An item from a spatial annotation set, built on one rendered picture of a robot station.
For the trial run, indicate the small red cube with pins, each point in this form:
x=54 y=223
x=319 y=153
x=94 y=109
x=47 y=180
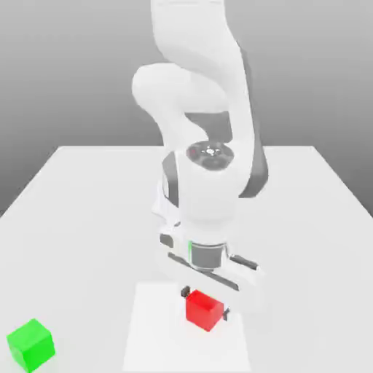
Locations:
x=204 y=313

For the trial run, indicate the small green cube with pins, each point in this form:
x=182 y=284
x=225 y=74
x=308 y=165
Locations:
x=30 y=345

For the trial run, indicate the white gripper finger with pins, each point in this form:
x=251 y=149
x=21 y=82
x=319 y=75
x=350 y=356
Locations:
x=185 y=291
x=226 y=313

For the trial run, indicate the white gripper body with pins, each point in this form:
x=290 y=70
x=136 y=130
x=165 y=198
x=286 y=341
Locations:
x=204 y=279

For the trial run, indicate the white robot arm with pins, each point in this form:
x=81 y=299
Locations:
x=204 y=189

